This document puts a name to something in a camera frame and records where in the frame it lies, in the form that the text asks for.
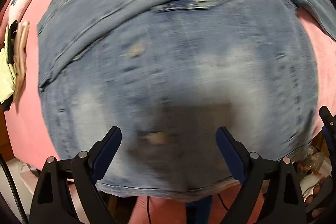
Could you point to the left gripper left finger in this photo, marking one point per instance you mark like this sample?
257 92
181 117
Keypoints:
52 202

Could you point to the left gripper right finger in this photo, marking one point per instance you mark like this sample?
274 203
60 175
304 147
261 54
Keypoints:
283 202

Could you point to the blue denim jacket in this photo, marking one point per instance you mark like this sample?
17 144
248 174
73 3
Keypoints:
178 77

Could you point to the person's right hand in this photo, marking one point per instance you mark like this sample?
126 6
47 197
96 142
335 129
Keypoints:
316 193

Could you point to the pink fleece bed blanket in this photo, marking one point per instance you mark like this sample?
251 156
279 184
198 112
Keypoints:
28 121

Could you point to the light green folded garment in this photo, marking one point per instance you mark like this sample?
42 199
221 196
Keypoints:
7 72

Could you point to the cream folded garment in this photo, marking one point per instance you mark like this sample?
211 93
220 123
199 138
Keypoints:
20 58

